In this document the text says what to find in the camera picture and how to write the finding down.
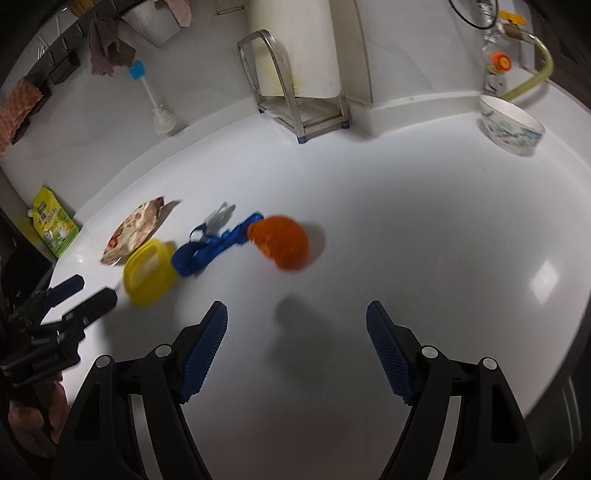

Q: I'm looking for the orange capped gas fitting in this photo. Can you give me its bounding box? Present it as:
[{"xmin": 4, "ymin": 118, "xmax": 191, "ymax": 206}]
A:
[{"xmin": 480, "ymin": 41, "xmax": 512, "ymax": 93}]

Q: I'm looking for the dark wall hook rail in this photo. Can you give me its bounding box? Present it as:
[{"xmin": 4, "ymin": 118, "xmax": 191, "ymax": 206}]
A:
[{"xmin": 9, "ymin": 0, "xmax": 158, "ymax": 144}]

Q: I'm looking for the yellow plastic container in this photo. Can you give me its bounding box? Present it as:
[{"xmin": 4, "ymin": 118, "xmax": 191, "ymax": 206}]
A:
[{"xmin": 123, "ymin": 239, "xmax": 176, "ymax": 308}]

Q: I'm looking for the white patterned bowl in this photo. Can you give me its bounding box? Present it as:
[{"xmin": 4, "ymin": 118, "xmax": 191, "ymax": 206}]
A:
[{"xmin": 478, "ymin": 95, "xmax": 547, "ymax": 157}]

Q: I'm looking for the white plastic clip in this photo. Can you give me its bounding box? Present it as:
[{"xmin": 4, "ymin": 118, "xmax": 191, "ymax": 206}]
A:
[{"xmin": 201, "ymin": 202, "xmax": 236, "ymax": 232}]

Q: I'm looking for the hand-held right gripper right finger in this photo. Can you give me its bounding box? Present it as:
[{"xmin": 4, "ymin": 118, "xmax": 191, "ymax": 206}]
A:
[{"xmin": 366, "ymin": 300, "xmax": 541, "ymax": 480}]

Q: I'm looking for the pink hanging cloth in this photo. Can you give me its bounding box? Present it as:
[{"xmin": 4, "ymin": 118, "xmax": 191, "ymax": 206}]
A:
[{"xmin": 154, "ymin": 0, "xmax": 192, "ymax": 27}]

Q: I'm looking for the black integrated stove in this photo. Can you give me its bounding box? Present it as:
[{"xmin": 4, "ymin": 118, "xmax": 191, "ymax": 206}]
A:
[{"xmin": 0, "ymin": 208, "xmax": 56, "ymax": 319}]

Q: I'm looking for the orange mesh ball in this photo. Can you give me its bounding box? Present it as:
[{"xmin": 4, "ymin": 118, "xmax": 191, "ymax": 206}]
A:
[{"xmin": 248, "ymin": 215, "xmax": 309, "ymax": 271}]

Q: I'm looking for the black cable loop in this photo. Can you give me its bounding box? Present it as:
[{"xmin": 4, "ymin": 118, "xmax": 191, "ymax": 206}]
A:
[{"xmin": 450, "ymin": 0, "xmax": 499, "ymax": 28}]

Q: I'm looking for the white cutting board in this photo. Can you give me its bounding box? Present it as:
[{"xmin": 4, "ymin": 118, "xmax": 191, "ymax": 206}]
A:
[{"xmin": 247, "ymin": 0, "xmax": 345, "ymax": 99}]

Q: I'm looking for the yellow green seasoning pouch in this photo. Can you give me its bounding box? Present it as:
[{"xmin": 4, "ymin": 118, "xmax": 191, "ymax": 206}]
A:
[{"xmin": 31, "ymin": 185, "xmax": 80, "ymax": 258}]

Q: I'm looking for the yellow green hose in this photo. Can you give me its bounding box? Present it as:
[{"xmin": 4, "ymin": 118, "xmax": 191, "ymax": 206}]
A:
[{"xmin": 501, "ymin": 34, "xmax": 553, "ymax": 101}]

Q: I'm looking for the metal cutting board rack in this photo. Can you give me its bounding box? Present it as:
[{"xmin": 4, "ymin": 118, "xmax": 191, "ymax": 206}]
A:
[{"xmin": 237, "ymin": 30, "xmax": 350, "ymax": 145}]

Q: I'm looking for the orange wavy sponge cloth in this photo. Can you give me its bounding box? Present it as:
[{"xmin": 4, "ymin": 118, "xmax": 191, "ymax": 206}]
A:
[{"xmin": 0, "ymin": 76, "xmax": 44, "ymax": 158}]

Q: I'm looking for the blue lanyard strap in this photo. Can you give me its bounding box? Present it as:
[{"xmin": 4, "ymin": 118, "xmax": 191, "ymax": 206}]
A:
[{"xmin": 172, "ymin": 212, "xmax": 265, "ymax": 278}]

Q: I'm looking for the printed snack wrapper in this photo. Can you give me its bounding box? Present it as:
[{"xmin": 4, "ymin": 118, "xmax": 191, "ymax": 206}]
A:
[{"xmin": 100, "ymin": 196, "xmax": 166, "ymax": 266}]

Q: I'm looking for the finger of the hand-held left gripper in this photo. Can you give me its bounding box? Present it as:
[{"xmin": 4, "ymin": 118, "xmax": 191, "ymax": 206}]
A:
[
  {"xmin": 34, "ymin": 275, "xmax": 86, "ymax": 308},
  {"xmin": 60, "ymin": 287, "xmax": 118, "ymax": 334}
]

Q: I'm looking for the blue white bottle brush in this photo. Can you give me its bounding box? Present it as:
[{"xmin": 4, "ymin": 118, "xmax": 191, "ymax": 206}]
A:
[{"xmin": 127, "ymin": 60, "xmax": 177, "ymax": 134}]

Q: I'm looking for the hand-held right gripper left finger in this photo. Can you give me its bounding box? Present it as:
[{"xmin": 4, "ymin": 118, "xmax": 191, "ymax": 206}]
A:
[{"xmin": 50, "ymin": 300, "xmax": 229, "ymax": 480}]

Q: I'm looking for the person's left hand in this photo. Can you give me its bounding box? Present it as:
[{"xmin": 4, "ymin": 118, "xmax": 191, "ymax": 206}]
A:
[{"xmin": 7, "ymin": 373, "xmax": 70, "ymax": 457}]

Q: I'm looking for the brown hanging cloth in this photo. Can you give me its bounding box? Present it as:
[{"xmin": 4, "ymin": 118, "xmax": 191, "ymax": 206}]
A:
[{"xmin": 89, "ymin": 18, "xmax": 137, "ymax": 77}]

